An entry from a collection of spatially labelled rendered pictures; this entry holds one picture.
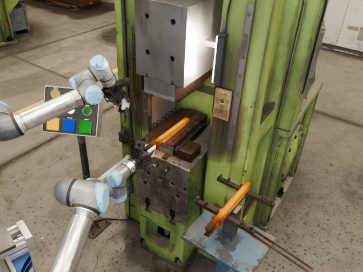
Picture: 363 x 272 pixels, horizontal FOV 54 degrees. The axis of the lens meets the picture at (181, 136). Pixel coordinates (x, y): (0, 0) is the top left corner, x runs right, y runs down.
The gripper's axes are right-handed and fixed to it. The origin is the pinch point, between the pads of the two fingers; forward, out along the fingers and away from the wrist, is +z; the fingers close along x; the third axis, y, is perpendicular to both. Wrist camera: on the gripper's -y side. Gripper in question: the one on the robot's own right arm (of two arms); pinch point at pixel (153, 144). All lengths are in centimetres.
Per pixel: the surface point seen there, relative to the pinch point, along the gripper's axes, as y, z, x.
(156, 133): 2.5, 13.9, -7.0
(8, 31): 75, 222, -446
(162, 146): 6.0, 9.0, 0.7
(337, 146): 98, 230, 82
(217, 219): 2, -29, 55
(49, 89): -16, -8, -70
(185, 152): 4.0, 9.0, 16.0
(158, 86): -31.4, 8.3, -2.8
